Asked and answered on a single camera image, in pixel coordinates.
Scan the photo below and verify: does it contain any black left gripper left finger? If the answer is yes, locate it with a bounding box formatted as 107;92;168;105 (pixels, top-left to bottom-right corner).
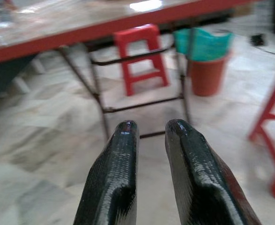
73;120;140;225

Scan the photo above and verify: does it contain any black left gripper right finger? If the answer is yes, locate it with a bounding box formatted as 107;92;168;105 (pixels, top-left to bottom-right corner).
164;119;262;225

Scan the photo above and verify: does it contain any orange plastic rubbish bin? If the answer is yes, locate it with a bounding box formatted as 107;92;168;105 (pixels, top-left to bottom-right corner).
186;50;233;97

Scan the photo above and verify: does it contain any green plastic bin bag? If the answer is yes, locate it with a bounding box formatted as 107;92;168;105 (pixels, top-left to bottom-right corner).
173;27;234;62

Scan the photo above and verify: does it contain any folding table with red edge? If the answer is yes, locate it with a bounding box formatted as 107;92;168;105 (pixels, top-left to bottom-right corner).
0;0;269;65

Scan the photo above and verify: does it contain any small black box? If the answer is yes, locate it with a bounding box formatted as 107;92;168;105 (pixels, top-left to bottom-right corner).
249;34;266;46

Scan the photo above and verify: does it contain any dark metal table leg frame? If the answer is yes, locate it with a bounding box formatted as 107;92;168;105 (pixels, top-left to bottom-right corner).
57;28;194;141

